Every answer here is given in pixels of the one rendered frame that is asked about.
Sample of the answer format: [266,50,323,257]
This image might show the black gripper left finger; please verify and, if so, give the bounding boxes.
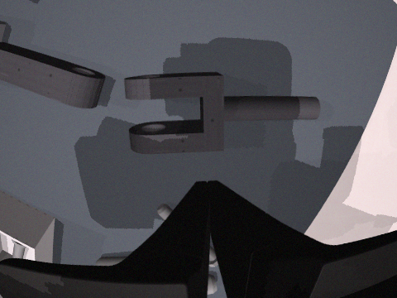
[0,181,210,298]

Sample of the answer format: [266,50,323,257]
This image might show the dark grey clevis fork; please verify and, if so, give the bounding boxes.
[124,72,320,154]

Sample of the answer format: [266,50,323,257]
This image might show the grey rectangular block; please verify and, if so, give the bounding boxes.
[0,21,6,42]
[0,190,55,263]

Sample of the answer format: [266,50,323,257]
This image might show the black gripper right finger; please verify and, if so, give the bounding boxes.
[207,180,397,298]

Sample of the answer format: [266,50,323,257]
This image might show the dark grey flat bar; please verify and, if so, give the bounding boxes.
[0,42,106,108]

